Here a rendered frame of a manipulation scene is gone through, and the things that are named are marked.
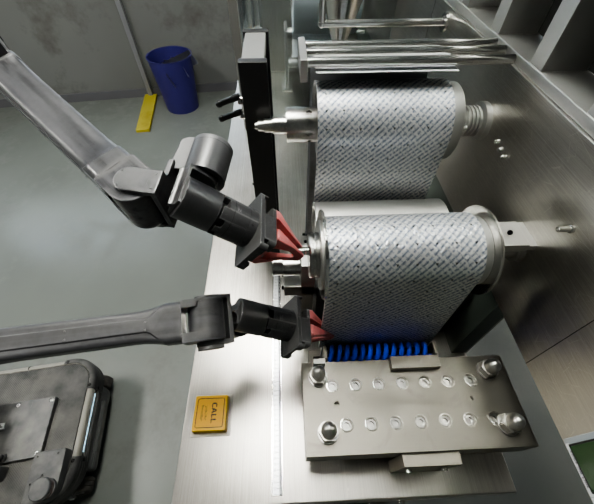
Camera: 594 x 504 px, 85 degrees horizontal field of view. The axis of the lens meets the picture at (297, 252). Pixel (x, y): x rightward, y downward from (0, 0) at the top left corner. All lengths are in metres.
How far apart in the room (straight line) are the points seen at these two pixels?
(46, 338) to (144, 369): 1.36
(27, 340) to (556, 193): 0.77
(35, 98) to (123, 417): 1.51
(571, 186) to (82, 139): 0.66
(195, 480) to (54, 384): 1.13
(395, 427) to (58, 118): 0.72
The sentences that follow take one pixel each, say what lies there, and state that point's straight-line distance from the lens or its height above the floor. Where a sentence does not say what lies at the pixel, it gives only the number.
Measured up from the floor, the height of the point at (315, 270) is 1.26.
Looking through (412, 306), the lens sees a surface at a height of 1.18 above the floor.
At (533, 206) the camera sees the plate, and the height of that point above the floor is 1.32.
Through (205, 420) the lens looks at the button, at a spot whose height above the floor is 0.92.
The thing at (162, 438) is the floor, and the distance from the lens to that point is 1.80.
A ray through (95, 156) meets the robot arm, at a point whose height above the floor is 1.42.
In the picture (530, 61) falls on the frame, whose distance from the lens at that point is 0.70.
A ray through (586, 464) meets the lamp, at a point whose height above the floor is 1.17.
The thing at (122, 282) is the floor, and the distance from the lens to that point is 2.26.
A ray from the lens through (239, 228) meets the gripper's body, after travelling 0.44.
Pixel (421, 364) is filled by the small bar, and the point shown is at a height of 1.05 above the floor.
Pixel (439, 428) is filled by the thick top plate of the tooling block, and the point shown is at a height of 1.03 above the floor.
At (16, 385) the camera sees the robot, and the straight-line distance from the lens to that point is 1.91.
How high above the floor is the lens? 1.67
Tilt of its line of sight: 52 degrees down
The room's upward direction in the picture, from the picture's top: straight up
